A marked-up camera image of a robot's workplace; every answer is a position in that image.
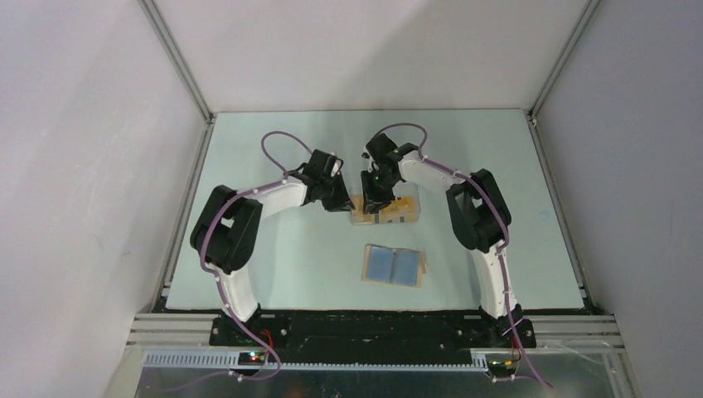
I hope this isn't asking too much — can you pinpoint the aluminium frame post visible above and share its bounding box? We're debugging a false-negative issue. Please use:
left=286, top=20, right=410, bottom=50
left=138, top=0, right=214, bottom=124
left=527, top=0, right=604, bottom=127

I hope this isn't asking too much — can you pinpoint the orange credit cards stack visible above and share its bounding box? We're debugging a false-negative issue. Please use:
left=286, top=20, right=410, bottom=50
left=351, top=196, right=419, bottom=225

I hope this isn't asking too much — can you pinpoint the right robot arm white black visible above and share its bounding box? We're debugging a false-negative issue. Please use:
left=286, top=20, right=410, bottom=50
left=361, top=133, right=523, bottom=347

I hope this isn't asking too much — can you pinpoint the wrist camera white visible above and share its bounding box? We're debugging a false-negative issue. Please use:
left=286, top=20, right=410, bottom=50
left=361, top=150, right=377, bottom=168
left=322, top=154, right=344, bottom=178

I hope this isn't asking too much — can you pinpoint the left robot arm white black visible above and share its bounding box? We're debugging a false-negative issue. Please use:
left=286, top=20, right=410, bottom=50
left=190, top=149, right=355, bottom=346

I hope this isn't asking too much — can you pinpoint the left aluminium frame post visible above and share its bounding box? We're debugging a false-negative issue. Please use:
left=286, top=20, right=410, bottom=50
left=138, top=0, right=214, bottom=124

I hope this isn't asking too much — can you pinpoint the clear plastic card box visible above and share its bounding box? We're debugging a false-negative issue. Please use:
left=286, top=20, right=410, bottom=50
left=349, top=183, right=423, bottom=226

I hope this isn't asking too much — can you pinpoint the right aluminium frame post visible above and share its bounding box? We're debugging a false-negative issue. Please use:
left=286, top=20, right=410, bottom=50
left=527, top=0, right=604, bottom=127

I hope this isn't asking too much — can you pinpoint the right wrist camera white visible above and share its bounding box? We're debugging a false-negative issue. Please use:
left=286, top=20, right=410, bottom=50
left=361, top=150, right=377, bottom=168

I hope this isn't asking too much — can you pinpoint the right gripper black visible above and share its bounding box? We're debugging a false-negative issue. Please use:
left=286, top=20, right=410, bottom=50
left=361, top=168, right=399, bottom=215

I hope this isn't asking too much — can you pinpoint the aluminium front frame rail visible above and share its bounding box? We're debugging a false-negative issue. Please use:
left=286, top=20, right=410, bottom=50
left=127, top=313, right=625, bottom=353

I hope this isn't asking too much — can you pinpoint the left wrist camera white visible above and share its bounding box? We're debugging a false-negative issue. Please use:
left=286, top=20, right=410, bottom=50
left=322, top=154, right=344, bottom=178

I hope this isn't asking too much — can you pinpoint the grey slotted cable duct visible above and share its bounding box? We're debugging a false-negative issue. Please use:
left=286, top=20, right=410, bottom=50
left=143, top=350, right=488, bottom=372

